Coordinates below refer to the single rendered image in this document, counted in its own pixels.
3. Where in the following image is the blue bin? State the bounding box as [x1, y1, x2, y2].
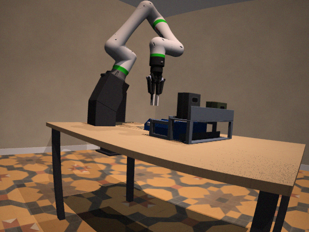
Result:
[154, 121, 187, 140]
[144, 119, 169, 131]
[193, 122, 207, 133]

